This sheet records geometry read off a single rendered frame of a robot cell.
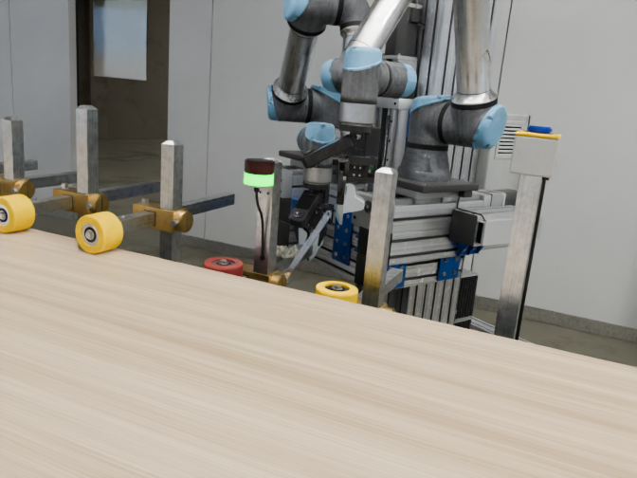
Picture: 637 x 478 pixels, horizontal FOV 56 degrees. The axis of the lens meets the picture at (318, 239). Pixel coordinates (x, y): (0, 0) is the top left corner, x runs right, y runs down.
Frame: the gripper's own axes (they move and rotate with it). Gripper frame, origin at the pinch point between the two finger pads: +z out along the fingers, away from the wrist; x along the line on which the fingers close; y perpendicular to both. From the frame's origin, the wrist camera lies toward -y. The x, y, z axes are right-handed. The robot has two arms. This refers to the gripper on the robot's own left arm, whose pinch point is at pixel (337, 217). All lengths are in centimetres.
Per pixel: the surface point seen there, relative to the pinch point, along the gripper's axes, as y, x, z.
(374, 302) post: 9.2, -13.8, 13.2
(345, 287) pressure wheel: 3.1, -19.0, 9.2
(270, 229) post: -13.6, -5.3, 2.8
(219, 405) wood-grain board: -10, -65, 10
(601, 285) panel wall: 150, 212, 71
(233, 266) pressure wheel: -19.5, -13.3, 8.9
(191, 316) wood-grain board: -20.5, -39.3, 9.5
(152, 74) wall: -409, 1046, -25
